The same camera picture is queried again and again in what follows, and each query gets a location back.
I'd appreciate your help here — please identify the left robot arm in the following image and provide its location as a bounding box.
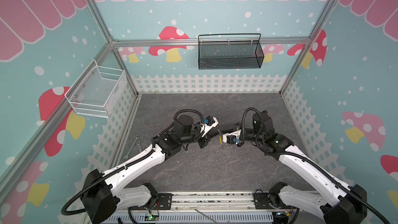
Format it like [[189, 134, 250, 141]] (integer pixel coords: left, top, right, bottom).
[[61, 109, 219, 224]]

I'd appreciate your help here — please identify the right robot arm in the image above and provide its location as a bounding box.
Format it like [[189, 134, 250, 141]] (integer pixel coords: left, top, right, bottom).
[[221, 107, 388, 224]]

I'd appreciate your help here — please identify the silver wrench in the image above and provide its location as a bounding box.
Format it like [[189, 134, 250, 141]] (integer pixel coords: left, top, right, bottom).
[[123, 134, 140, 161]]

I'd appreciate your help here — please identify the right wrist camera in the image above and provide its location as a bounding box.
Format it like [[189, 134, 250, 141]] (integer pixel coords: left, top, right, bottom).
[[224, 133, 244, 147]]

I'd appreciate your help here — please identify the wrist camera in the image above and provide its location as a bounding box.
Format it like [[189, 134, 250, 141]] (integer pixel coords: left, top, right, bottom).
[[201, 116, 219, 136], [224, 133, 244, 147]]

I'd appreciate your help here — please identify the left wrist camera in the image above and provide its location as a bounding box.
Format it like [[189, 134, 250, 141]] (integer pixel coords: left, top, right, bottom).
[[201, 116, 219, 136]]

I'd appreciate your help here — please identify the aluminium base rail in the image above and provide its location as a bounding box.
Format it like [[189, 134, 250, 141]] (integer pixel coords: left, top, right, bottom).
[[83, 191, 346, 215]]

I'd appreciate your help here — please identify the black mesh wall basket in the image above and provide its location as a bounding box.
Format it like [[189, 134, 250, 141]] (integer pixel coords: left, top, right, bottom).
[[198, 33, 265, 70]]

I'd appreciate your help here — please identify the white slotted cable duct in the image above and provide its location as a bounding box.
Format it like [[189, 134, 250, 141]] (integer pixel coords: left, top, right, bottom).
[[93, 212, 275, 224]]

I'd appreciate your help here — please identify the white wire wall basket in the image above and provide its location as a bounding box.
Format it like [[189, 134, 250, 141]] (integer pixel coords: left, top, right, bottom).
[[65, 60, 127, 118]]

